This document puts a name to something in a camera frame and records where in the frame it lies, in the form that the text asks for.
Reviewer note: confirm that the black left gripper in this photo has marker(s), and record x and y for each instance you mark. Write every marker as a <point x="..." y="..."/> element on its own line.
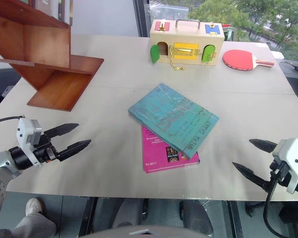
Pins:
<point x="45" y="151"/>

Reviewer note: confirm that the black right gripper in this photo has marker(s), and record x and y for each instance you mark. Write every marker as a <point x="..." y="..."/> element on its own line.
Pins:
<point x="283" y="174"/>

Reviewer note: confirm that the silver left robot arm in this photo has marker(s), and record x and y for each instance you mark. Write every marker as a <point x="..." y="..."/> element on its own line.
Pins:
<point x="2" y="168"/>

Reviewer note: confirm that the red-brown wooden bookshelf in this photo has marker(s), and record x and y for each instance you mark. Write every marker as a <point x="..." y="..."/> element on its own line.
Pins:
<point x="64" y="84"/>

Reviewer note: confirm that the pink book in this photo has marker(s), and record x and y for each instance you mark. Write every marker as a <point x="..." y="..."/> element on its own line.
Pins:
<point x="159" y="156"/>

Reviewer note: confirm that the teal book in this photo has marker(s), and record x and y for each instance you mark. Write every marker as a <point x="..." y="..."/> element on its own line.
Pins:
<point x="173" y="116"/>

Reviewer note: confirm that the white shoe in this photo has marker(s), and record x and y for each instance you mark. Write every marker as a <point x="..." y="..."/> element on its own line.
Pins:
<point x="33" y="205"/>

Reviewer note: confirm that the dark rounded shape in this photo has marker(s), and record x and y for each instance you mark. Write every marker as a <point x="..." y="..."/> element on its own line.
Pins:
<point x="196" y="218"/>

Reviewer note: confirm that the black side equipment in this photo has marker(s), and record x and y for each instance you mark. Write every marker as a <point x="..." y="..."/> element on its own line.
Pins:
<point x="296" y="81"/>

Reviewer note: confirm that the grey trouser leg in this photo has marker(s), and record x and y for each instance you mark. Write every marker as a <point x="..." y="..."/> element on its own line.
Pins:
<point x="32" y="225"/>

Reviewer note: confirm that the red table tennis paddle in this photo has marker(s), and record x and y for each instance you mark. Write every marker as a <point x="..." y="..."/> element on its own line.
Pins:
<point x="237" y="59"/>

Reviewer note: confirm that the grey rounded robot body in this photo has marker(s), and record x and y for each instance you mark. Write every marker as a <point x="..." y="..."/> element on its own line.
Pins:
<point x="144" y="231"/>

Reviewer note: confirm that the green chair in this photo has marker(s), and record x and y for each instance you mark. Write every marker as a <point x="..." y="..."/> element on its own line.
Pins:
<point x="229" y="32"/>

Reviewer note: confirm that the wooden lock box toy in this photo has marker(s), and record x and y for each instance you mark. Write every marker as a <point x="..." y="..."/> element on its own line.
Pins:
<point x="186" y="34"/>

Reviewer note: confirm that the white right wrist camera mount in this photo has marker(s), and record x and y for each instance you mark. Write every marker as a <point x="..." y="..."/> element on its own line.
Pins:
<point x="293" y="158"/>

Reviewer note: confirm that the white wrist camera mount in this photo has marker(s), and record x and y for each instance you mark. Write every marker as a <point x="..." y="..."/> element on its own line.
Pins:
<point x="293" y="158"/>
<point x="27" y="131"/>

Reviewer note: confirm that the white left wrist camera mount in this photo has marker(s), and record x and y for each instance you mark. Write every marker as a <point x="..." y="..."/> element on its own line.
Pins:
<point x="27" y="131"/>

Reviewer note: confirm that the black window frame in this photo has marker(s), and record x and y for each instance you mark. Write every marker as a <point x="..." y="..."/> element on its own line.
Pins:
<point x="141" y="17"/>

